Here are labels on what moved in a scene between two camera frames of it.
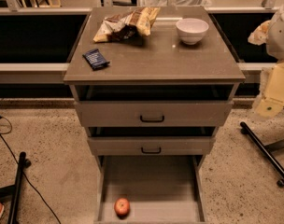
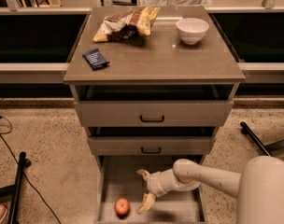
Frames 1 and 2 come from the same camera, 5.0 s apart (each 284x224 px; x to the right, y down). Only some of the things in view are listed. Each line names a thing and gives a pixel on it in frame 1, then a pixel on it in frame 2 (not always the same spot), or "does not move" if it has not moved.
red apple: (121, 207) does not move
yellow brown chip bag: (127, 26) does not move
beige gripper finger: (260, 35) → (160, 183)
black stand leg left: (12, 192) does not move
